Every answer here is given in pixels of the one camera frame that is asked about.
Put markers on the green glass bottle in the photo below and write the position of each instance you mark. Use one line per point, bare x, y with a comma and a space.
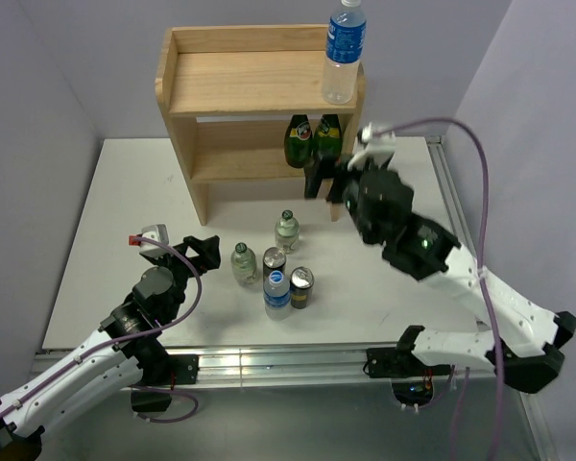
298, 140
328, 138

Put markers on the wooden two-tier shelf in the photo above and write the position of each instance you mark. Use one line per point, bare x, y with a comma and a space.
222, 92

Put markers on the aluminium rail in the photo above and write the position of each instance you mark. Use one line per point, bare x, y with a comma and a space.
530, 411
228, 367

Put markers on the blue label water bottle front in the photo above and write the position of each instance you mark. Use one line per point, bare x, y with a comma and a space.
276, 295

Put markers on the aluminium front rail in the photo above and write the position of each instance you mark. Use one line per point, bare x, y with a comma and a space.
228, 367

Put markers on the aluminium right rail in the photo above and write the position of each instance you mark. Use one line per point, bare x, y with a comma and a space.
530, 411

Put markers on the green glass bottle left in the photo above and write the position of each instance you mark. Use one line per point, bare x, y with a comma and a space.
298, 140

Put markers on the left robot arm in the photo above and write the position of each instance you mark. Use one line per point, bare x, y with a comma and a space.
123, 351

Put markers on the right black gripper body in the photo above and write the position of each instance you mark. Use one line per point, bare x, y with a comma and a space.
364, 223

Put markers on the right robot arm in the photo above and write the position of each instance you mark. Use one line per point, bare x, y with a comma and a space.
523, 344

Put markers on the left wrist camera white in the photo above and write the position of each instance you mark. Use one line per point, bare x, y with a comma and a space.
150, 240

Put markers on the green glass bottle right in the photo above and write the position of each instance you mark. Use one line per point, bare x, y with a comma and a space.
328, 138

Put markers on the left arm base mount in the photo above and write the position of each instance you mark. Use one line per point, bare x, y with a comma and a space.
151, 397

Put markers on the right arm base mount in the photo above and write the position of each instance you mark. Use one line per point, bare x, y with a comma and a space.
415, 386

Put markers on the clear glass soda bottle rear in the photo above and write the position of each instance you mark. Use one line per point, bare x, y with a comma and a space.
287, 232

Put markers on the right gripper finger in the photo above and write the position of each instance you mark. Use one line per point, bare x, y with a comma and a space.
322, 166
335, 194

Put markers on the clear glass soda bottle left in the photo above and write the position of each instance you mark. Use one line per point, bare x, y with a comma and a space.
243, 264

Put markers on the clear glass soda bottle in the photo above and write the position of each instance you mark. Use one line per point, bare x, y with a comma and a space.
243, 264
287, 232

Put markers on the black soda can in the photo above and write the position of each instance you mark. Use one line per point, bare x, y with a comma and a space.
274, 259
301, 287

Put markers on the blue label water bottle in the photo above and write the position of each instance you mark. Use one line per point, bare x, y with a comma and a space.
276, 295
345, 37

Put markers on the black soda can rear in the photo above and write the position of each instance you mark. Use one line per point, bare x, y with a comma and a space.
274, 259

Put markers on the black soda can front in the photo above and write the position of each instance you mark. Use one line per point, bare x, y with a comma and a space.
301, 287

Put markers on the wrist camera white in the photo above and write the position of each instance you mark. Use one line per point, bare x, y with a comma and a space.
150, 240
375, 144

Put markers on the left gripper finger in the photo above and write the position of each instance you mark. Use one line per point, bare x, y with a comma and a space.
207, 246
207, 261

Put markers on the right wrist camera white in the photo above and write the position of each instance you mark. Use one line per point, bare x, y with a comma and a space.
375, 144

